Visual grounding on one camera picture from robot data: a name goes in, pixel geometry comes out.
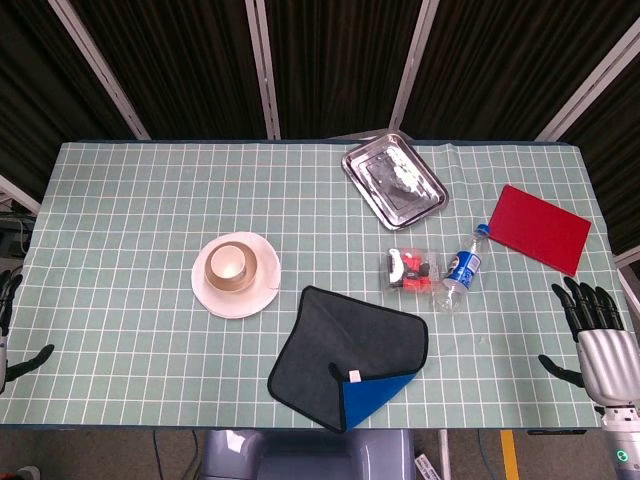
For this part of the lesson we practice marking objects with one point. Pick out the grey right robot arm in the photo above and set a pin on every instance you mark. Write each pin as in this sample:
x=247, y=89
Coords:
x=622, y=440

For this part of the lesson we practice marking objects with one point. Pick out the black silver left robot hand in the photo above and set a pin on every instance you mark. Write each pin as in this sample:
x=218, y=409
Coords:
x=11, y=300

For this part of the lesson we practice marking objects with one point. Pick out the metal table leg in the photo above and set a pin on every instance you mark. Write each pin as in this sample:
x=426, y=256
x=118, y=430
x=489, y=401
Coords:
x=444, y=455

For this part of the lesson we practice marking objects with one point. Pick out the clear box with red toys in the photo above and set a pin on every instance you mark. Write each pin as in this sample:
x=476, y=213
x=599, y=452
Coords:
x=411, y=270

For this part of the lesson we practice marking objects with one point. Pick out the white round plate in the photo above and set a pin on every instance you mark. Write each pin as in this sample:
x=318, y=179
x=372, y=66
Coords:
x=225, y=304

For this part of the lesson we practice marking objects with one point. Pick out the green checkered tablecloth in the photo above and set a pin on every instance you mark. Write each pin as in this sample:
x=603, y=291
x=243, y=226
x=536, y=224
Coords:
x=125, y=200

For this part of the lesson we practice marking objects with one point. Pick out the black corrugated partition panel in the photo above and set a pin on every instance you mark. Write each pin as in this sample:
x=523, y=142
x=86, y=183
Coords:
x=35, y=90
x=175, y=65
x=340, y=65
x=615, y=160
x=505, y=65

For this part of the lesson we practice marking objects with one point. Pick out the grey and blue cloth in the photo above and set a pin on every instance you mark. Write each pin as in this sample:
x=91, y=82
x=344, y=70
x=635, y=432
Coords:
x=350, y=340

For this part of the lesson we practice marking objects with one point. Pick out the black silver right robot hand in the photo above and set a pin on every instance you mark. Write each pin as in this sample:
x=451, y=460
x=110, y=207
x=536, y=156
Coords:
x=607, y=360

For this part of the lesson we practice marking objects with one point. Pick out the rectangular stainless steel tray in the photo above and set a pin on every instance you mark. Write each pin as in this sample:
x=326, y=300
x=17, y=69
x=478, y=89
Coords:
x=395, y=182

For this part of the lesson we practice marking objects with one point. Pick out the red rectangular board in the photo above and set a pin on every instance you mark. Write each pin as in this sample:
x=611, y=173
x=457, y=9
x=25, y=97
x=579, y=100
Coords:
x=542, y=227

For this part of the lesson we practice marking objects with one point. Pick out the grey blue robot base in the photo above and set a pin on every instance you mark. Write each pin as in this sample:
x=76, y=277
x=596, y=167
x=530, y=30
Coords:
x=310, y=457

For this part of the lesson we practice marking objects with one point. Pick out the beige bowl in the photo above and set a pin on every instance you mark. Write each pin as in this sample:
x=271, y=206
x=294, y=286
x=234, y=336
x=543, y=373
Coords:
x=251, y=272

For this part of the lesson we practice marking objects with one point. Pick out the white aluminium partition post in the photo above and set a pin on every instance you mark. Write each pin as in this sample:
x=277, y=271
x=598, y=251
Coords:
x=412, y=65
x=590, y=82
x=17, y=195
x=265, y=75
x=629, y=280
x=100, y=70

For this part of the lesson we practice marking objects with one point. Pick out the clear plastic bottle blue label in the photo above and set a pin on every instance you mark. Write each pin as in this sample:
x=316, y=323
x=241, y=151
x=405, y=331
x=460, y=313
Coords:
x=462, y=270

